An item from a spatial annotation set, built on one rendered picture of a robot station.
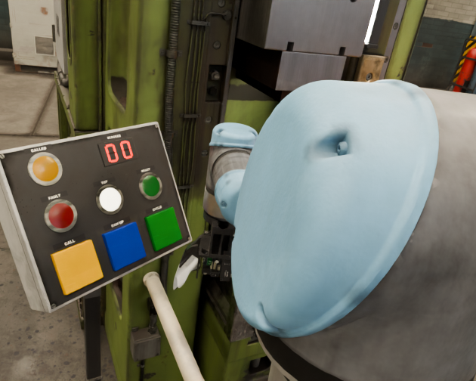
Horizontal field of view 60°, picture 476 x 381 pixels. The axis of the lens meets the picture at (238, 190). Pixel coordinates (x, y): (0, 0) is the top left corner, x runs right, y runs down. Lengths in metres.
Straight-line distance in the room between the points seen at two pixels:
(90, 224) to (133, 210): 0.10
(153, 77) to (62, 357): 1.32
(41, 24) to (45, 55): 0.40
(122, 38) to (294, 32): 0.60
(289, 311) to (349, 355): 0.04
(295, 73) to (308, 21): 0.12
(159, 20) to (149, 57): 0.09
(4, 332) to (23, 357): 0.17
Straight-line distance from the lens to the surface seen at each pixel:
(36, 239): 0.76
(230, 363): 1.50
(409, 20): 1.49
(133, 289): 1.37
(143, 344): 1.48
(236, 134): 0.63
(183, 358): 1.12
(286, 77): 1.06
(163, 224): 0.88
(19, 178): 0.76
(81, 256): 0.79
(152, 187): 0.88
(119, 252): 0.82
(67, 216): 0.78
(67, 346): 2.03
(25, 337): 2.11
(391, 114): 0.16
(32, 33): 6.45
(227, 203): 0.53
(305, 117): 0.16
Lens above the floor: 1.49
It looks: 26 degrees down
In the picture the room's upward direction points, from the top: 9 degrees clockwise
